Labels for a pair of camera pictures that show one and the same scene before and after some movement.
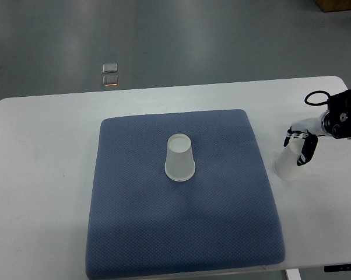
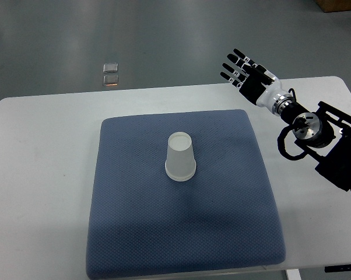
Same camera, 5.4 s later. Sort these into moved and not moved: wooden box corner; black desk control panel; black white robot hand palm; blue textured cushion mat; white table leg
Moved: black white robot hand palm
Not moved: white table leg; blue textured cushion mat; black desk control panel; wooden box corner
